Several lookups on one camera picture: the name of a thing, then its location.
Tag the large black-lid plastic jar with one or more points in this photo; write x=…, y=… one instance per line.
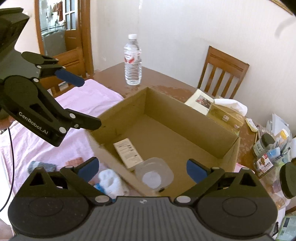
x=280, y=184

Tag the wooden chair by wall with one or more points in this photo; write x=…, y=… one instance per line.
x=228, y=65

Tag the grey blue knitted sock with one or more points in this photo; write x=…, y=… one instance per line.
x=49, y=167

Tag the small dark-lid jar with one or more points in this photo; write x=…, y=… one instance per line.
x=262, y=144

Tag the red white knitted sock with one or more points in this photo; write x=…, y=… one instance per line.
x=75, y=162

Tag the clear plastic water bottle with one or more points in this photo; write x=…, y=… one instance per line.
x=133, y=61

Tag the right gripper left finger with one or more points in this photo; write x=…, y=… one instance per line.
x=78, y=178

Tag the white photo booklet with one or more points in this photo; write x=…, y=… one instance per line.
x=200, y=101

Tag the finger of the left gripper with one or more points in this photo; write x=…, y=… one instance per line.
x=49, y=66
x=85, y=121

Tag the wooden glass door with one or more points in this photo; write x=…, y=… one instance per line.
x=63, y=32

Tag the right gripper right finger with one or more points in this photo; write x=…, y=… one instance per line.
x=206, y=180

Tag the brown cardboard box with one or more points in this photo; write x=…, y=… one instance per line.
x=163, y=127

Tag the tissue box with tissue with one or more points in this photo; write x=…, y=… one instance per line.
x=228, y=113

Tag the small white paper box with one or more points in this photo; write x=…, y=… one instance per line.
x=128, y=154

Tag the pink tablecloth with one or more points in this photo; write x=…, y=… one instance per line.
x=20, y=146

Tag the clear plastic lidded container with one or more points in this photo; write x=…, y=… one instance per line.
x=155, y=173

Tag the white blue knitted sock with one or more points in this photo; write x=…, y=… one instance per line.
x=111, y=184

